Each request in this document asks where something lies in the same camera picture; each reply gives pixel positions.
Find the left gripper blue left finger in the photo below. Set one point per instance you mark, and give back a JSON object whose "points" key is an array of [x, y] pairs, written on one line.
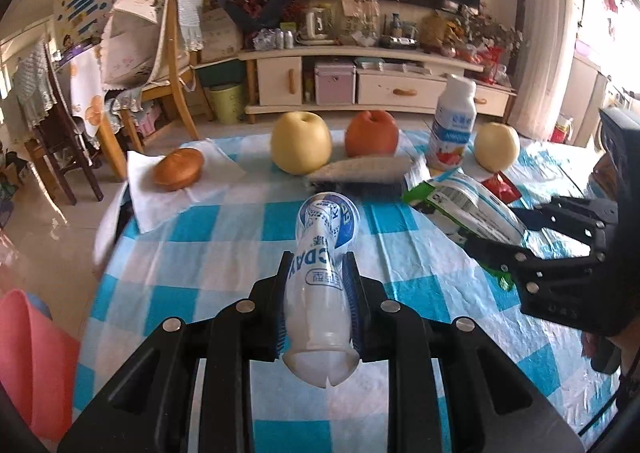
{"points": [[146, 406]]}

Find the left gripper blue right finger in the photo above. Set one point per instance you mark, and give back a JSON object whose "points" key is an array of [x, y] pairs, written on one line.
{"points": [[450, 387]]}

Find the pink plastic trash basin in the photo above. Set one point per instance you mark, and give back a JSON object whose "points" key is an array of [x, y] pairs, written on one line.
{"points": [[38, 366]]}

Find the red snack packet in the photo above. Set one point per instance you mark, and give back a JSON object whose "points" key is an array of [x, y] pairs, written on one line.
{"points": [[503, 188]]}

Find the green white snack bag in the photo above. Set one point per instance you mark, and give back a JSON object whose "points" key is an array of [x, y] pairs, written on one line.
{"points": [[461, 207]]}

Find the black white snack bag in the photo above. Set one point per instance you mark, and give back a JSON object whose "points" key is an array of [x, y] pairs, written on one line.
{"points": [[374, 174]]}

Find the blue white checkered tablecloth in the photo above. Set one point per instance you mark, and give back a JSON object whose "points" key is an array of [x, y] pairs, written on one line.
{"points": [[196, 262]]}

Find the small yellow pear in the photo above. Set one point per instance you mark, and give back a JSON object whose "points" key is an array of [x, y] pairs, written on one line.
{"points": [[496, 146]]}

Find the white paper napkin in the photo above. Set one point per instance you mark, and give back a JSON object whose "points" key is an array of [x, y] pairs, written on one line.
{"points": [[154, 206]]}

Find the white yogurt drink bottle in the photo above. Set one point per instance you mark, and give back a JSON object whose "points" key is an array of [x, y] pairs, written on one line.
{"points": [[453, 123]]}

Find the brown muffin cake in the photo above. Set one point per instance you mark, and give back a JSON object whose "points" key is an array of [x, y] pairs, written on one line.
{"points": [[179, 169]]}

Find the red orange apple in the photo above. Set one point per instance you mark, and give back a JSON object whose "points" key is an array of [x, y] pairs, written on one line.
{"points": [[371, 133]]}

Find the dark wooden chair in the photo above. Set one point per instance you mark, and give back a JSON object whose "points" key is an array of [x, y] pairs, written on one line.
{"points": [[54, 135]]}

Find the large yellow pear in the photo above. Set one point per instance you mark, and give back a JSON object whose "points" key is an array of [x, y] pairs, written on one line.
{"points": [[300, 143]]}

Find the green waste bin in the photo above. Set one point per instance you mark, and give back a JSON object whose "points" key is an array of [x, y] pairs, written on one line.
{"points": [[228, 102]]}

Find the white curtain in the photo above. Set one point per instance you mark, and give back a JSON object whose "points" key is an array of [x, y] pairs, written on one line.
{"points": [[543, 68]]}

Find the light wooden chair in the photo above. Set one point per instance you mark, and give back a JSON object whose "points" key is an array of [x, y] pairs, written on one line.
{"points": [[172, 75]]}

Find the pink storage box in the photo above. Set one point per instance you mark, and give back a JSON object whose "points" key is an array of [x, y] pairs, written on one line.
{"points": [[334, 82]]}

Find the cream tv cabinet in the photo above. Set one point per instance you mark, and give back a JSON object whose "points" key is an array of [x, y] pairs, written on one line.
{"points": [[404, 81]]}

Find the white folded cushion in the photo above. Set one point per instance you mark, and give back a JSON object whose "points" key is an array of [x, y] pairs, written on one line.
{"points": [[129, 43]]}

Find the white electric kettle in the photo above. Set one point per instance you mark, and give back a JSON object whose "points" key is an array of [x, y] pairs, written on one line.
{"points": [[316, 28]]}

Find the dark flower bouquet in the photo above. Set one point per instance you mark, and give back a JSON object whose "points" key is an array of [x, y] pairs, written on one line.
{"points": [[252, 16]]}

